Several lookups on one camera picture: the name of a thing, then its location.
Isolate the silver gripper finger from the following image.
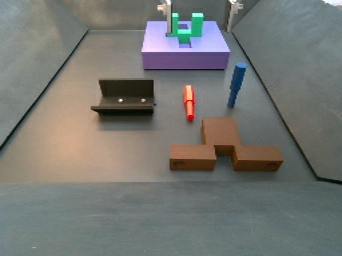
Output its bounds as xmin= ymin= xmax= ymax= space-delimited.
xmin=157 ymin=0 xmax=172 ymax=34
xmin=227 ymin=0 xmax=243 ymax=31

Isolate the brown T-shaped block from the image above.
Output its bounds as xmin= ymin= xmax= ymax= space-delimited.
xmin=169 ymin=117 xmax=283 ymax=172

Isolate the purple base block fixture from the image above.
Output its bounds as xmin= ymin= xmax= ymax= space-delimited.
xmin=141 ymin=21 xmax=230 ymax=70

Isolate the green U-shaped block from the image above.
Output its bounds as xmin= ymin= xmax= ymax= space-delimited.
xmin=167 ymin=13 xmax=204 ymax=44

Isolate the blue cylindrical peg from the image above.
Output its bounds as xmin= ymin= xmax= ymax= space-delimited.
xmin=227 ymin=62 xmax=247 ymax=108

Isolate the red hexagonal peg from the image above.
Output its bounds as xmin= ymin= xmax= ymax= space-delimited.
xmin=183 ymin=85 xmax=195 ymax=121

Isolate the black angle bracket fixture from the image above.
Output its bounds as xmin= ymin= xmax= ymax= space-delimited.
xmin=91 ymin=78 xmax=155 ymax=115

